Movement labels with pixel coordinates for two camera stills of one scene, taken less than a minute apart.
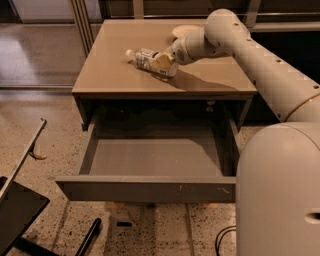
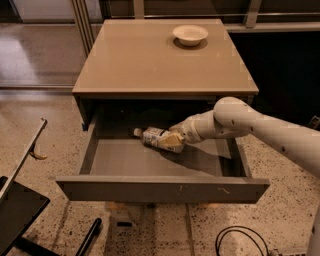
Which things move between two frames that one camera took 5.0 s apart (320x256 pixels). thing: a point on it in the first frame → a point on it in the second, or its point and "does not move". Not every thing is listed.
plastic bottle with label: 143,56 → 150,135
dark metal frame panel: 19,207 does not move
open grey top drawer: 156,159 does not move
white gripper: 177,53 → 190,131
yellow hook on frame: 36,155 does not move
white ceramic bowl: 188,29 does not move
